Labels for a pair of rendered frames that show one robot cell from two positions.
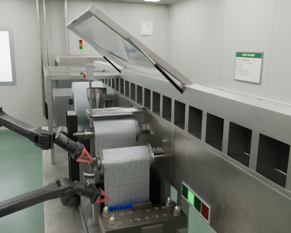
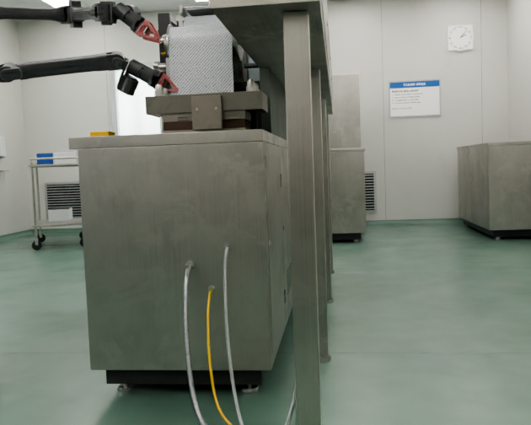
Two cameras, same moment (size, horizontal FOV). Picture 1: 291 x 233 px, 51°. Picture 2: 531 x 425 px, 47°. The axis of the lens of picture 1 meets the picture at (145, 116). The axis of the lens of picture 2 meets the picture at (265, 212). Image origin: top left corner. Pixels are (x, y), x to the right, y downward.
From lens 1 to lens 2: 1.61 m
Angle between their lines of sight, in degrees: 27
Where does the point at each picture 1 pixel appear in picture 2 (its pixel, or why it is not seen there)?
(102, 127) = (195, 20)
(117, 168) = (185, 45)
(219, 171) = not seen: outside the picture
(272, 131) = not seen: outside the picture
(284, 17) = not seen: outside the picture
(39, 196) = (82, 60)
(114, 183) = (183, 67)
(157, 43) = (485, 65)
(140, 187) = (219, 76)
